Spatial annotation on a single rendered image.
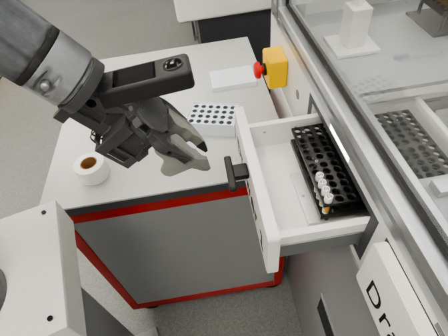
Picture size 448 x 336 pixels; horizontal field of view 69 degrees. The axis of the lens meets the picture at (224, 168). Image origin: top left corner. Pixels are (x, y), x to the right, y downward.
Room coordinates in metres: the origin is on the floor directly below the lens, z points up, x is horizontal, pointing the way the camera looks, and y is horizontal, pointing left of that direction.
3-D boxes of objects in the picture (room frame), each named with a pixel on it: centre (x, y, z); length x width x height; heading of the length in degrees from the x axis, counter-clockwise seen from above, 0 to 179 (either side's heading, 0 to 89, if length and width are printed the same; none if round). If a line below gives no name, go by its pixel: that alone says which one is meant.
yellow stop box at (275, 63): (0.69, -0.15, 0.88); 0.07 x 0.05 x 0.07; 2
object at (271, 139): (0.36, -0.26, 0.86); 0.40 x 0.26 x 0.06; 92
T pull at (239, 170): (0.35, -0.02, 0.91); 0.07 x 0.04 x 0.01; 2
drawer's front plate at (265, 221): (0.35, -0.05, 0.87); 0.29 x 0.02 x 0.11; 2
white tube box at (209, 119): (0.64, 0.01, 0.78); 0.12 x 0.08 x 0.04; 74
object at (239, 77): (0.83, -0.06, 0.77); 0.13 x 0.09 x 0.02; 92
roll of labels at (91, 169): (0.53, 0.30, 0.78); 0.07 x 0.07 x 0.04
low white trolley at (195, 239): (0.76, 0.14, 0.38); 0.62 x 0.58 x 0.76; 2
